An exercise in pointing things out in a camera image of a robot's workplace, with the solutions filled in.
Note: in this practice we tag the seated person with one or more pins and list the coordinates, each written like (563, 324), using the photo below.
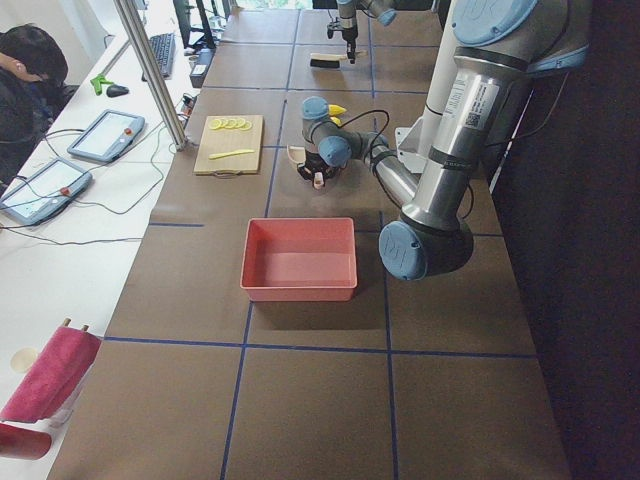
(33, 93)

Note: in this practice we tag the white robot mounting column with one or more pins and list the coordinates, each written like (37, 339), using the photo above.
(414, 143)

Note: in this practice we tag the teach pendant tablet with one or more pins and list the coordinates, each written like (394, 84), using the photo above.
(107, 137)
(46, 193)

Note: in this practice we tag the pink plastic bin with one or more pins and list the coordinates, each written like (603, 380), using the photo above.
(299, 259)

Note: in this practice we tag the wooden cutting board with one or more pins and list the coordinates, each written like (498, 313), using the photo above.
(222, 140)

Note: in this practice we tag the paper cup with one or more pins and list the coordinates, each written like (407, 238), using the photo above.
(22, 361)

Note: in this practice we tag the aluminium frame post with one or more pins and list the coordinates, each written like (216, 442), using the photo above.
(136, 33)

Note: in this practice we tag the yellow toy pepper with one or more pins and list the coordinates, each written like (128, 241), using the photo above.
(335, 110)

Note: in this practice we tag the black keyboard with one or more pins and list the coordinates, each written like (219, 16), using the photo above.
(163, 48)

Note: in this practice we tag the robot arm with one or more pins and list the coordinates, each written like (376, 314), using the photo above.
(486, 47)
(383, 11)

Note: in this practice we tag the beige plastic dustpan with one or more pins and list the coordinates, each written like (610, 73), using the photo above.
(295, 155)

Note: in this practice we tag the far teach pendant tablet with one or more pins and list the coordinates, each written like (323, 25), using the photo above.
(107, 137)

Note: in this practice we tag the white hand brush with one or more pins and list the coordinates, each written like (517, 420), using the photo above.
(331, 61)

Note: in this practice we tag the yellow plastic knife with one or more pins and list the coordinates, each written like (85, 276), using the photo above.
(219, 155)

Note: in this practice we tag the black box device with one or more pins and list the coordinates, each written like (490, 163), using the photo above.
(200, 66)

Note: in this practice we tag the black computer mouse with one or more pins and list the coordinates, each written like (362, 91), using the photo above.
(115, 90)

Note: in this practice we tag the red towel roll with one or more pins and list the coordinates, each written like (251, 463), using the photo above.
(49, 388)

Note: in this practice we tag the near teach pendant tablet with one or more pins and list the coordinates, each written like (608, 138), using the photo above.
(46, 193)

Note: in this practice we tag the green clamp tool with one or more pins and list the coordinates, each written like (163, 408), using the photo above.
(98, 82)

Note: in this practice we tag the red cylinder cup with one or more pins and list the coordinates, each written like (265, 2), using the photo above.
(20, 443)

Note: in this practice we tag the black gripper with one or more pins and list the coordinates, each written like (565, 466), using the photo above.
(349, 31)
(313, 165)

